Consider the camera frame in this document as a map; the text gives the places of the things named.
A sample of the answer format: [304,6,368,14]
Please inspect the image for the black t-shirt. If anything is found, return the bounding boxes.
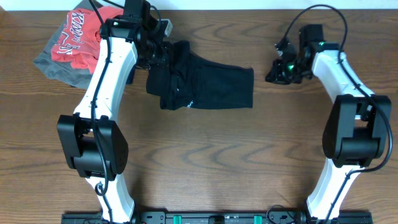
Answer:
[146,40,254,110]

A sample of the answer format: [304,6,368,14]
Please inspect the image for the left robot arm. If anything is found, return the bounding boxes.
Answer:
[57,17,173,223]

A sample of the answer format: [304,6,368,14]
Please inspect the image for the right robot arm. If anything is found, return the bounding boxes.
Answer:
[266,40,392,223]

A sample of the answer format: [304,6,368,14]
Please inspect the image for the dark navy folded garment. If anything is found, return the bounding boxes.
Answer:
[126,67,136,85]

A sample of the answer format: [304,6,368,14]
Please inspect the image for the red printed t-shirt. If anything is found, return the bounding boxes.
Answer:
[50,6,125,74]

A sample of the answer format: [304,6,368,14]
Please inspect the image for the grey folded garment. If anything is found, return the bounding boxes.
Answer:
[34,1,94,89]

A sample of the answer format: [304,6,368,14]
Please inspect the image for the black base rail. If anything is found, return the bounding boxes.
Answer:
[61,210,373,224]

